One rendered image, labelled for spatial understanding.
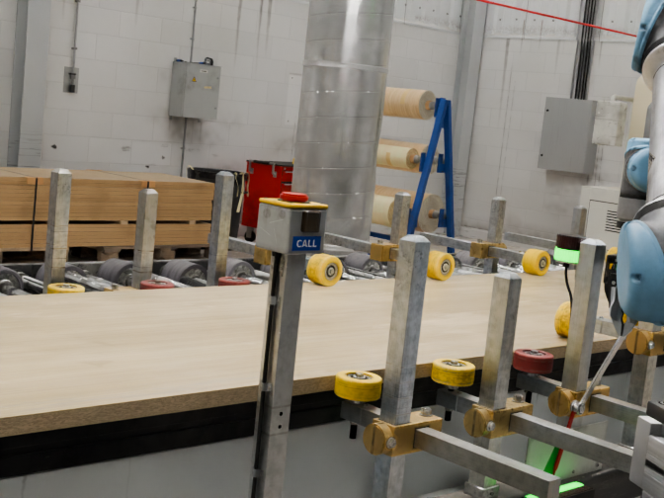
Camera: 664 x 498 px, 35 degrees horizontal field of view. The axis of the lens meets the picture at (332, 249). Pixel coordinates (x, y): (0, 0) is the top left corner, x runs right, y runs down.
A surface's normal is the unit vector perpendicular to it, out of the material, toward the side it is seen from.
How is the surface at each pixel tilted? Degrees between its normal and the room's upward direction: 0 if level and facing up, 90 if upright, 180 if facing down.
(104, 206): 90
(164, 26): 90
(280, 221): 90
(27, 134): 90
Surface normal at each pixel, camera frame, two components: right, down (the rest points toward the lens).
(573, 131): -0.71, 0.02
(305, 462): 0.68, 0.16
